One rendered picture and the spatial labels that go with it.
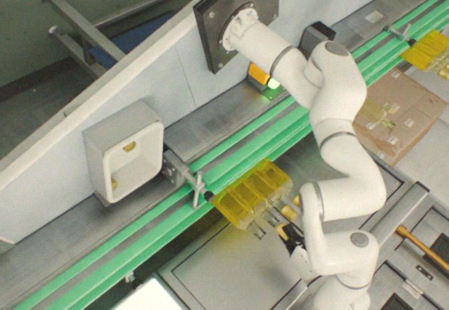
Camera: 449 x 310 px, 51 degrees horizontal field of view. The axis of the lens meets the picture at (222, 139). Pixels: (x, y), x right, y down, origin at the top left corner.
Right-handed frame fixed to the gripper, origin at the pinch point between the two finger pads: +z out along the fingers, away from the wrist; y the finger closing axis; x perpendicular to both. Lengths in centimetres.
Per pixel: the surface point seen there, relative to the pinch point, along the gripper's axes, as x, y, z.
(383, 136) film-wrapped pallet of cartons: -277, -240, 123
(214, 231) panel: 14.7, -12.2, 14.8
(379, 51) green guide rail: -67, 13, 43
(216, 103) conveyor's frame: 2.6, 15.1, 42.0
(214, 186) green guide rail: 14.3, 6.1, 20.3
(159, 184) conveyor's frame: 28.2, 5.9, 27.6
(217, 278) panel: 21.2, -12.7, 1.1
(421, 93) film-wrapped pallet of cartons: -365, -240, 154
